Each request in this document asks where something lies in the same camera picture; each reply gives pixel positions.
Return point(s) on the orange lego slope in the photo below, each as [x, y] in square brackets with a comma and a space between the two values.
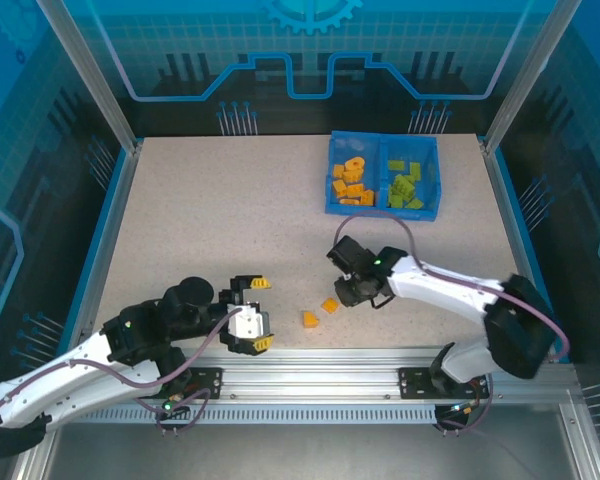
[353, 175]

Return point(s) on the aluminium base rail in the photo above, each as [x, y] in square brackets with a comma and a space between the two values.
[305, 375]

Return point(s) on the small circuit board with LED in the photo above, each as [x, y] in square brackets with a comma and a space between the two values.
[169, 406]
[461, 409]

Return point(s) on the blue two-compartment bin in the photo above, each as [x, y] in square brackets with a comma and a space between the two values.
[360, 212]

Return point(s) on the orange lego brick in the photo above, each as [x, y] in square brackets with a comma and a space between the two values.
[330, 305]
[355, 190]
[349, 202]
[339, 188]
[368, 197]
[310, 319]
[338, 171]

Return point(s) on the blue silver side rail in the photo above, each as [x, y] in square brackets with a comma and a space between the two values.
[520, 240]
[105, 240]

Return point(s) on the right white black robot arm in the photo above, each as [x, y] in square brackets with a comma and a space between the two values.
[445, 285]

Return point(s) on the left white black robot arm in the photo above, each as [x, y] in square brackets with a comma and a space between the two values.
[55, 390]

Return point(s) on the green lego plate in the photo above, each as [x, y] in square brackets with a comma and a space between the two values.
[416, 171]
[395, 164]

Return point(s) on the aluminium frame post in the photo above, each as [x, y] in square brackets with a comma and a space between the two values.
[524, 75]
[91, 75]

